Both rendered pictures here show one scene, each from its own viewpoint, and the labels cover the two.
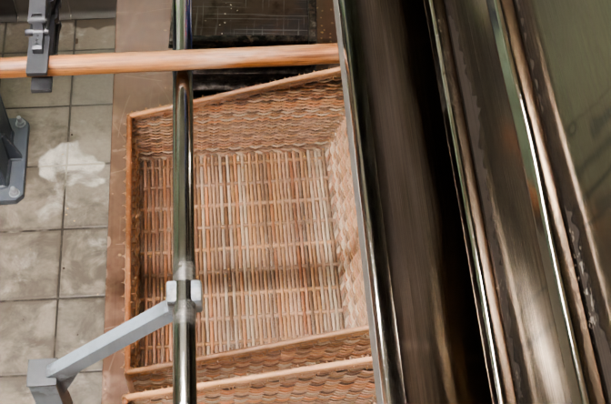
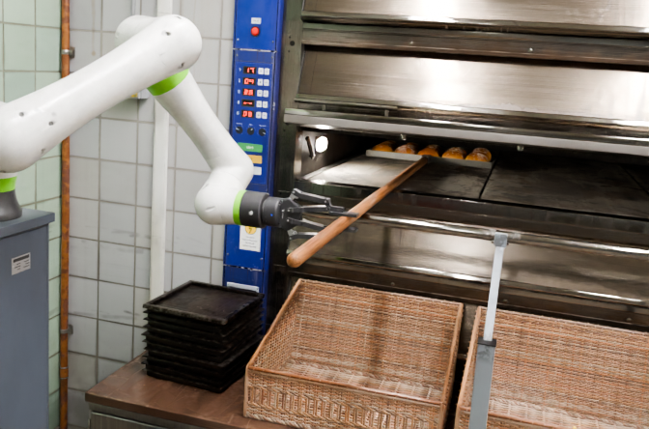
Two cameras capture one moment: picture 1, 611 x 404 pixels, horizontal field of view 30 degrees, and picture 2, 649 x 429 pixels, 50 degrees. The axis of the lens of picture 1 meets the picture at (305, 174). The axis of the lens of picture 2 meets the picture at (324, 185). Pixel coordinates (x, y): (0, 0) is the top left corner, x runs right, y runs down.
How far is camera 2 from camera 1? 2.25 m
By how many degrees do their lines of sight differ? 70
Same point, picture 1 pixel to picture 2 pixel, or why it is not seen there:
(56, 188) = not seen: outside the picture
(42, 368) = (485, 340)
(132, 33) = (132, 395)
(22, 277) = not seen: outside the picture
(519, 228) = (570, 99)
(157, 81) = (184, 396)
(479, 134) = (518, 106)
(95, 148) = not seen: outside the picture
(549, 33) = (565, 14)
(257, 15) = (227, 302)
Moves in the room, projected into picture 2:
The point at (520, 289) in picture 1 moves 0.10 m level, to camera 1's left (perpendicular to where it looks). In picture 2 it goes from (590, 106) to (589, 107)
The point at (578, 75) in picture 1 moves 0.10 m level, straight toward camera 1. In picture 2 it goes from (588, 9) to (624, 9)
